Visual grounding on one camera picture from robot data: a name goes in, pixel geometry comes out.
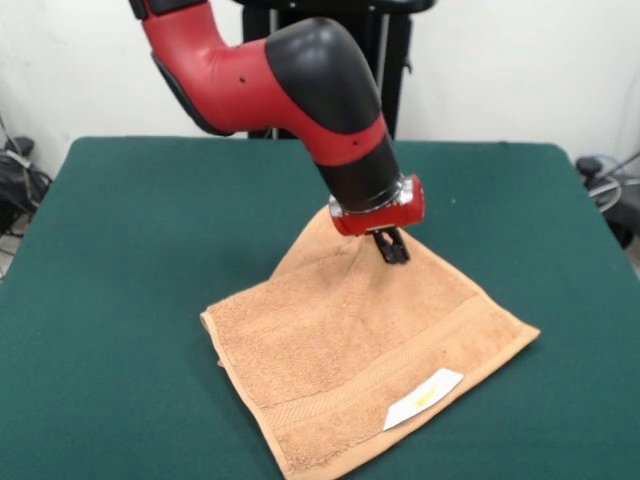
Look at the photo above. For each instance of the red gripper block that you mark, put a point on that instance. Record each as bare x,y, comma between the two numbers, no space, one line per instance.
390,217

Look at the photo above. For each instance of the tan terry towel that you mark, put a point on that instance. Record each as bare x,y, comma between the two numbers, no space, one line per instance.
325,350

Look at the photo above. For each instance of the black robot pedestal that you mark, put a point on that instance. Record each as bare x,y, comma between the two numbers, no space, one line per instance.
397,60

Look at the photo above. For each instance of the dark green table cloth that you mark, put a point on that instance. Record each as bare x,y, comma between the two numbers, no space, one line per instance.
125,300

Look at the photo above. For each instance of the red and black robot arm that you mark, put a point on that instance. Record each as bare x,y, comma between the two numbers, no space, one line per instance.
240,80

